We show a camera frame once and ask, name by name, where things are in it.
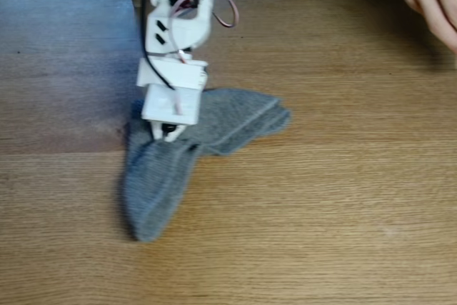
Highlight black cable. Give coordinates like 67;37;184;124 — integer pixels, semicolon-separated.
140;0;177;91

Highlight grey microfibre cloth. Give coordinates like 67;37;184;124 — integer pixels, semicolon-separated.
119;86;292;244

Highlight red and white cable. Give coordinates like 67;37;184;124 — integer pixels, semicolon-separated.
201;0;239;29

